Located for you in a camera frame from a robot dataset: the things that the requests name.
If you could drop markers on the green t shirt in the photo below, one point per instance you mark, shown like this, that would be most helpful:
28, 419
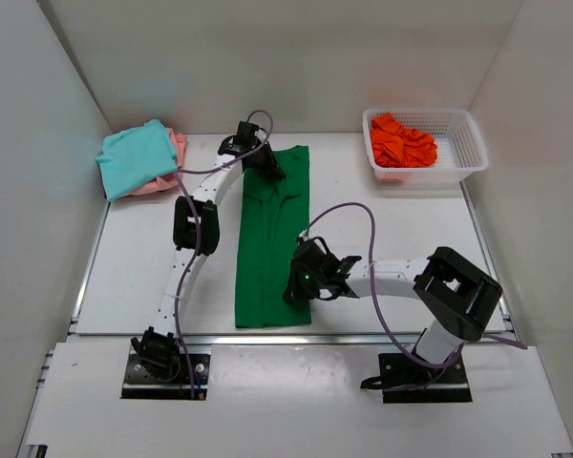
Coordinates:
273, 215

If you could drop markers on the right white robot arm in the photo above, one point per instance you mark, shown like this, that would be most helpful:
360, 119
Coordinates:
461, 297

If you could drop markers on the folded cyan t shirt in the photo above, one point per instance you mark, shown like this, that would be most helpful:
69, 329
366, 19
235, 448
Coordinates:
117, 162

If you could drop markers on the aluminium rail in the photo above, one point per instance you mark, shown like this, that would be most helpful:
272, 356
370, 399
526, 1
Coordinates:
244, 339

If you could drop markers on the orange t shirt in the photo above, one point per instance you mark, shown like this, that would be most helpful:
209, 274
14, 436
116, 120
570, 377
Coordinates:
395, 146

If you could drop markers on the folded pink t shirt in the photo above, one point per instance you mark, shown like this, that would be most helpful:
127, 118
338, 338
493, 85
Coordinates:
158, 158

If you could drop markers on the white plastic basket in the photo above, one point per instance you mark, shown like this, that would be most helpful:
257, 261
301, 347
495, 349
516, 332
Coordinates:
460, 149

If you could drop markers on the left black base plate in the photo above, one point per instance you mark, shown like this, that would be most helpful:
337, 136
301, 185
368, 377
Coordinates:
143, 382

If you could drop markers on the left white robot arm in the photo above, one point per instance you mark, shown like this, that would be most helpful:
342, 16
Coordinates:
196, 234

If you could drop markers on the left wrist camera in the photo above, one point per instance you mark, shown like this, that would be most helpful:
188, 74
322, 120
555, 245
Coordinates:
243, 142

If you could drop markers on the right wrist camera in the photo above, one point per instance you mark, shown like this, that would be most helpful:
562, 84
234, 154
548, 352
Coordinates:
306, 244

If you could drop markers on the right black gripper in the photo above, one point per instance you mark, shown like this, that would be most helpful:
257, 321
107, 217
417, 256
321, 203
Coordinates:
295, 291

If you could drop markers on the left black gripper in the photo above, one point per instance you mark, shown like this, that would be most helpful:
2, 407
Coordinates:
270, 173

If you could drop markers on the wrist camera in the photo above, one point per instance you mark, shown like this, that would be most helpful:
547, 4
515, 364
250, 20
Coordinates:
306, 244
243, 142

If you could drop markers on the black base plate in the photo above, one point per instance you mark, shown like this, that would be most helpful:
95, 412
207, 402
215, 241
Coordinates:
143, 382
400, 381

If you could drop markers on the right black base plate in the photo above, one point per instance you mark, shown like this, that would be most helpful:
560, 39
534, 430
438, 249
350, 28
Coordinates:
400, 381

